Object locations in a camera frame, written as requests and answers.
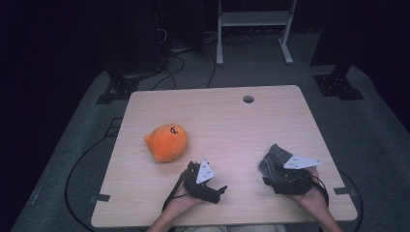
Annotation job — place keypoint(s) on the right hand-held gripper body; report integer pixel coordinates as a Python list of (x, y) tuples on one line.
[(291, 182)]

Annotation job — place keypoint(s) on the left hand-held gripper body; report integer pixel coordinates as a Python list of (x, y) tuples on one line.
[(204, 172)]

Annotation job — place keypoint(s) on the black stand base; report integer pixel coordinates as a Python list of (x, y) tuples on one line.
[(119, 88), (336, 85)]

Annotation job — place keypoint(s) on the grey fluffy cloth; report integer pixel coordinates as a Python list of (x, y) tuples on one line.
[(274, 156)]

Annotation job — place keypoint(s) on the person's left hand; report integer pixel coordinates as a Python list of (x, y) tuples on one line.
[(182, 203)]

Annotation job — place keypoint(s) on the person's right hand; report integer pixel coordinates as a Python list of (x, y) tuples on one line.
[(317, 201)]

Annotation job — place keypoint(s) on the white metal table frame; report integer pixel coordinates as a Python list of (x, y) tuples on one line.
[(254, 18)]

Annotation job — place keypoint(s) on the orange plush toy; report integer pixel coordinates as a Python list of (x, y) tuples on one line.
[(166, 143)]

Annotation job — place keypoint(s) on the black tape piece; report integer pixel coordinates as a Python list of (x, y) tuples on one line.
[(345, 190), (100, 197)]

